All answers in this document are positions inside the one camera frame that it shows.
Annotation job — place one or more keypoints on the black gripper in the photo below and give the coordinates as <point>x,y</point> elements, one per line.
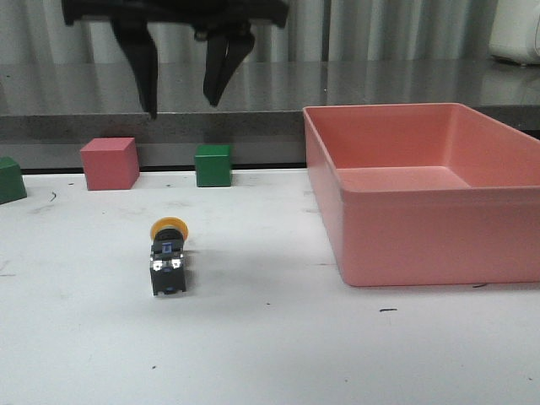
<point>227,46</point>

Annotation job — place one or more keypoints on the yellow-capped push button switch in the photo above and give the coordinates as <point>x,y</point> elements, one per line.
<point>166,267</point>

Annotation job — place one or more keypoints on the green cube near bin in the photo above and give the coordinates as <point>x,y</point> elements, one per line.
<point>213,165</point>

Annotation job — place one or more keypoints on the pink cube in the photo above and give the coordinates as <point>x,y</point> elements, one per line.
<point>110,163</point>

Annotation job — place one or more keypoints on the dark grey stone counter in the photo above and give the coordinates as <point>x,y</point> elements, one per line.
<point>49,112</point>

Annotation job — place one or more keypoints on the grey curtain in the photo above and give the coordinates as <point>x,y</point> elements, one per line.
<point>316,31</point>

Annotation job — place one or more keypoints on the green block at left edge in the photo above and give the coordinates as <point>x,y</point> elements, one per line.
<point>12,186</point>

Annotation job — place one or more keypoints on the pink plastic bin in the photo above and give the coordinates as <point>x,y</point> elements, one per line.
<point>417,194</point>

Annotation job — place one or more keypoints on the white kitchen appliance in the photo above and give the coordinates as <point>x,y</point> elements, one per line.
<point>515,32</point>

